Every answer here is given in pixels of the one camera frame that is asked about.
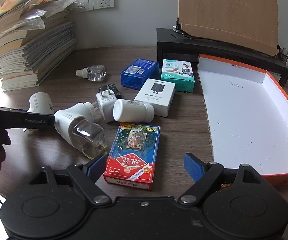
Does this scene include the teal bandage box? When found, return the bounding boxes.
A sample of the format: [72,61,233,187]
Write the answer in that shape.
[161,59,196,93]

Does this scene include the black charger plug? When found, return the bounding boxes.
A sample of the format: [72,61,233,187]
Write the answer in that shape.
[98,83,122,100]

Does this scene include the white pill bottle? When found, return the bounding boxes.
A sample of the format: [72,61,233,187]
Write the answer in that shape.
[113,99,155,124]

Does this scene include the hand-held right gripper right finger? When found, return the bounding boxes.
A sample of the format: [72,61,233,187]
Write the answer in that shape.
[177,152,263,205]

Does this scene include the black mesh pen holder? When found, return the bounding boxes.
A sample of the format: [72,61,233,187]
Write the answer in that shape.
[276,44,288,64]

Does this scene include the clear refill bottle white cap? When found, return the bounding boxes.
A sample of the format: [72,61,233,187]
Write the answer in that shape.
[76,65,107,82]

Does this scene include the black desk riser shelf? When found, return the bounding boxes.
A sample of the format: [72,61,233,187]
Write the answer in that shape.
[156,28,288,85]

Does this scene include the brown cardboard sheet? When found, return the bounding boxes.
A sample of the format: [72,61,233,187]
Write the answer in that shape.
[177,0,280,57]

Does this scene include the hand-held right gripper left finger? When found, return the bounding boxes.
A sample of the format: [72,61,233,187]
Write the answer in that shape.
[28,154,112,205]

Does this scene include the red blue playing card box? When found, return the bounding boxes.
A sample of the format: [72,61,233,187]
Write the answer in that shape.
[103,122,161,191]

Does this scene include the blue plastic box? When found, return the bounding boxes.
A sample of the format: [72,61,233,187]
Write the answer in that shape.
[120,58,159,89]

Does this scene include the white charger box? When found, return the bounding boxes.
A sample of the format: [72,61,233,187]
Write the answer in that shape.
[134,78,176,117]

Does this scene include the stack of books and papers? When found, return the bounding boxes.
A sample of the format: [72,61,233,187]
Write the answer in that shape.
[0,0,77,92]

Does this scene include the orange cardboard box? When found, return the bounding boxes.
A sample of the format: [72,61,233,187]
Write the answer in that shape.
[197,54,288,187]

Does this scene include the white plug-in heater with bottle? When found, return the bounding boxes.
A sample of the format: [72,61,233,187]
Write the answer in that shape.
[54,102,107,160]

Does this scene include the white charger plug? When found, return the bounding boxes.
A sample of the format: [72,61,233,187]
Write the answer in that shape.
[96,92,118,123]

